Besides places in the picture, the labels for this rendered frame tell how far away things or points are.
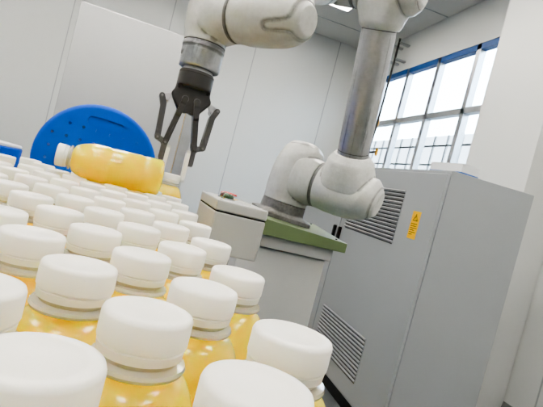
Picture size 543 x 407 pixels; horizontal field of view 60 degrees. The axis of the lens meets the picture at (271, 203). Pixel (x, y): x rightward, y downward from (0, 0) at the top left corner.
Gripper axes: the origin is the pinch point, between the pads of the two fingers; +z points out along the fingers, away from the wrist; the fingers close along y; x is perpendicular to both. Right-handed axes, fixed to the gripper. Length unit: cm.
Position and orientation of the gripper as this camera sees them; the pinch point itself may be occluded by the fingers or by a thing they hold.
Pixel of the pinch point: (174, 164)
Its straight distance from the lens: 102.8
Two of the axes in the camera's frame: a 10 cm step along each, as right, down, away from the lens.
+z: -2.5, 9.7, 0.3
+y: -9.2, -2.3, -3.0
